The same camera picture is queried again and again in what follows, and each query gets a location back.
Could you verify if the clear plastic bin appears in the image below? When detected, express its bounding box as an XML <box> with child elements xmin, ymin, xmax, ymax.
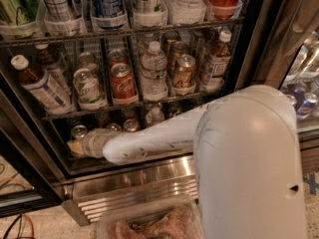
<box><xmin>97</xmin><ymin>194</ymin><xmax>203</xmax><ymax>239</ymax></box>

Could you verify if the steel fridge vent grille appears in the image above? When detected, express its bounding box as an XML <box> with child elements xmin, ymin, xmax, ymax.
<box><xmin>63</xmin><ymin>152</ymin><xmax>198</xmax><ymax>226</ymax></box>

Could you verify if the blue pepsi can front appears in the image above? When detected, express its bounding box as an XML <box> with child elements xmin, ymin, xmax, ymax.
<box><xmin>71</xmin><ymin>124</ymin><xmax>88</xmax><ymax>139</ymax></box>

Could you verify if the green white can middle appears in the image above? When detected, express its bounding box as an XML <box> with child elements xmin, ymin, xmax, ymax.
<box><xmin>73</xmin><ymin>68</ymin><xmax>104</xmax><ymax>105</ymax></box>

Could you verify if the red can bottom front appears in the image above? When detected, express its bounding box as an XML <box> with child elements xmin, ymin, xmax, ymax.
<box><xmin>124</xmin><ymin>119</ymin><xmax>141</xmax><ymax>132</ymax></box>

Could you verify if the tea bottle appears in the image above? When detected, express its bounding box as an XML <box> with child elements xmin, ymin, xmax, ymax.
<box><xmin>200</xmin><ymin>29</ymin><xmax>232</xmax><ymax>86</ymax></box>
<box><xmin>11</xmin><ymin>55</ymin><xmax>71</xmax><ymax>109</ymax></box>
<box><xmin>35</xmin><ymin>44</ymin><xmax>72</xmax><ymax>95</ymax></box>

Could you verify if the gold can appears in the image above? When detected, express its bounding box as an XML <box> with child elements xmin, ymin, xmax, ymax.
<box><xmin>172</xmin><ymin>54</ymin><xmax>196</xmax><ymax>89</ymax></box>
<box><xmin>107</xmin><ymin>122</ymin><xmax>122</xmax><ymax>131</ymax></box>

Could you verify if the water bottle middle shelf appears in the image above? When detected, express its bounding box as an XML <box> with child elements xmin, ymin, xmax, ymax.
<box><xmin>141</xmin><ymin>41</ymin><xmax>167</xmax><ymax>101</ymax></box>

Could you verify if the tea bottle right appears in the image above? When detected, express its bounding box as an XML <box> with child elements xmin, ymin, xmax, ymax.
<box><xmin>200</xmin><ymin>29</ymin><xmax>232</xmax><ymax>86</ymax></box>

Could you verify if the orange cable on floor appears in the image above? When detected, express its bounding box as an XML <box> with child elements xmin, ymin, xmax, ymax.
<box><xmin>1</xmin><ymin>212</ymin><xmax>35</xmax><ymax>239</ymax></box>

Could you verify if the gold can middle front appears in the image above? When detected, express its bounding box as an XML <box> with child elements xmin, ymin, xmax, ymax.
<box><xmin>172</xmin><ymin>54</ymin><xmax>196</xmax><ymax>89</ymax></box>

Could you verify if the fridge glass door right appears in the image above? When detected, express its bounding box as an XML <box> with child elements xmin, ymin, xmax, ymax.
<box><xmin>234</xmin><ymin>0</ymin><xmax>319</xmax><ymax>90</ymax></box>

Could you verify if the red coca-cola can front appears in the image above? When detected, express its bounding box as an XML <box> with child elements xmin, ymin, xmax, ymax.
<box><xmin>111</xmin><ymin>63</ymin><xmax>136</xmax><ymax>100</ymax></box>

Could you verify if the red coca-cola can rear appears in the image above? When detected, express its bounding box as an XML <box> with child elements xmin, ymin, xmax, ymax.
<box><xmin>107</xmin><ymin>49</ymin><xmax>130</xmax><ymax>68</ymax></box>

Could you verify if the small water bottle bottom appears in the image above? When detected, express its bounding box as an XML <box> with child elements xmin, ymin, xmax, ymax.
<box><xmin>146</xmin><ymin>107</ymin><xmax>164</xmax><ymax>126</ymax></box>

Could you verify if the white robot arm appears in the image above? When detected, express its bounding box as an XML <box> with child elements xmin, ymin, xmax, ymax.
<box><xmin>68</xmin><ymin>85</ymin><xmax>307</xmax><ymax>239</ymax></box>

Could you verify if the tea bottle left rear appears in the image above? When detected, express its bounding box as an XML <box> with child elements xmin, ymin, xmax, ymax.
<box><xmin>35</xmin><ymin>44</ymin><xmax>72</xmax><ymax>95</ymax></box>

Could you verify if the gold can bottom front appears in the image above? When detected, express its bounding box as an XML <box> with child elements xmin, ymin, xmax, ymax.
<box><xmin>107</xmin><ymin>122</ymin><xmax>122</xmax><ymax>131</ymax></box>

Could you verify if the tea bottle left front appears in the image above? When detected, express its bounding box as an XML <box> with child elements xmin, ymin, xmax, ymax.
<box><xmin>11</xmin><ymin>55</ymin><xmax>71</xmax><ymax>109</ymax></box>

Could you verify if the red coca-cola can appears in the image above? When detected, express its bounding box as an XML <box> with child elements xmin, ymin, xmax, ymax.
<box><xmin>107</xmin><ymin>49</ymin><xmax>130</xmax><ymax>68</ymax></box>
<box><xmin>111</xmin><ymin>63</ymin><xmax>136</xmax><ymax>100</ymax></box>

